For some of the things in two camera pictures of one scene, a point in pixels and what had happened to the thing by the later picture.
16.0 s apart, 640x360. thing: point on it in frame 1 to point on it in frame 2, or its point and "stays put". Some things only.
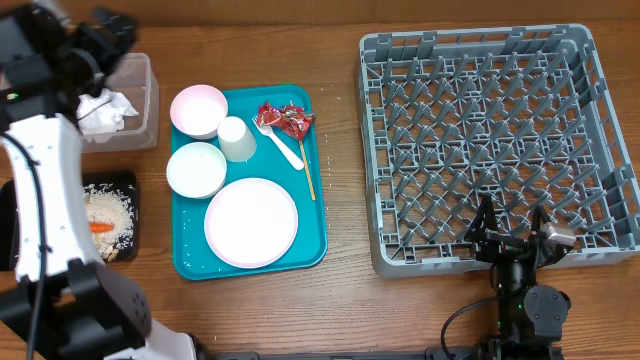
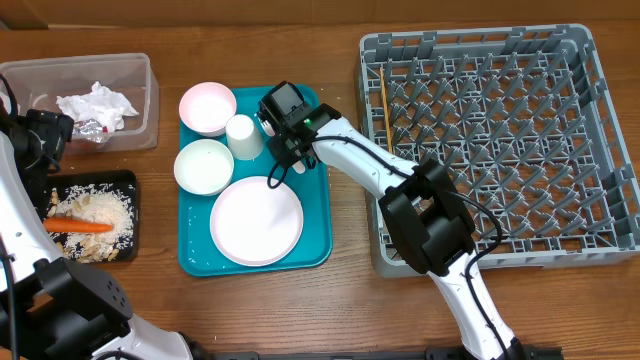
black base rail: [434, 353] stays put
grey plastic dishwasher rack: [525, 116] stays put
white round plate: [251, 223] stays put
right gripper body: [498, 249] to [284, 153]
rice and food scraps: [107, 203] stays put
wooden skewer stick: [306, 164] to [386, 110]
